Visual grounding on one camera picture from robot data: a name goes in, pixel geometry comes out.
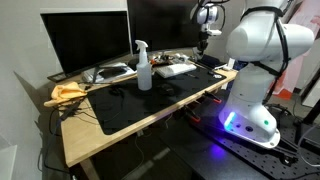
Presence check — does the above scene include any black computer mouse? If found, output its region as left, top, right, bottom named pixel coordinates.
left=159, top=84, right=174, bottom=95

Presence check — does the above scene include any black orange clamp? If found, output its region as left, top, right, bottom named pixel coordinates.
left=183, top=104, right=202, bottom=123
left=203, top=90, right=223, bottom=104

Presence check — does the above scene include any red snack packet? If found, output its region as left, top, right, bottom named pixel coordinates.
left=149, top=56, right=168, bottom=66

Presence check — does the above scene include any black desk mat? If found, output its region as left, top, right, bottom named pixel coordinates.
left=85, top=64, right=228, bottom=136

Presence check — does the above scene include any round black pad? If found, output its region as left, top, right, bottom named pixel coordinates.
left=127, top=58, right=141, bottom=72

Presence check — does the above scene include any large white-framed monitor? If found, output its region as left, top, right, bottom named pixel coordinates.
left=39, top=9, right=133, bottom=83

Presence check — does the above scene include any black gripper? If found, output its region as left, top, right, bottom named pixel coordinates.
left=196, top=31, right=209, bottom=57

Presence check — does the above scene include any white cable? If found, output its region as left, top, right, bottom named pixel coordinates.
left=296, top=123, right=320, bottom=168

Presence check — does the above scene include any black cable bundle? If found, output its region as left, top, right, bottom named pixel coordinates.
left=48, top=99, right=101, bottom=138

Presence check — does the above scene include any translucent white spray bottle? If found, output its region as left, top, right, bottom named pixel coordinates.
left=134, top=39, right=154, bottom=92

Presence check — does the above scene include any black tripod stand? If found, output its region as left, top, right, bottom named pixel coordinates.
left=293, top=66, right=320, bottom=144

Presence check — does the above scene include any white computer keyboard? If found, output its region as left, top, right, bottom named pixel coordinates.
left=153, top=63, right=198, bottom=79

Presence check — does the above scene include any white round object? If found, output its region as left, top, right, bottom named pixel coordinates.
left=173, top=52, right=191, bottom=63

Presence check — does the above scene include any black perforated breadboard table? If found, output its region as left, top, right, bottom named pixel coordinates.
left=159, top=89, right=320, bottom=180

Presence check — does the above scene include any black-framed monitor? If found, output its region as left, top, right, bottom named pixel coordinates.
left=126, top=0, right=209, bottom=54

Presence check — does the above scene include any orange cloth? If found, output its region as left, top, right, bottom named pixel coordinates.
left=43, top=81, right=89, bottom=108

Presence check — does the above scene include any red white banner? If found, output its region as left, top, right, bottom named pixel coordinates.
left=271, top=0, right=320, bottom=101

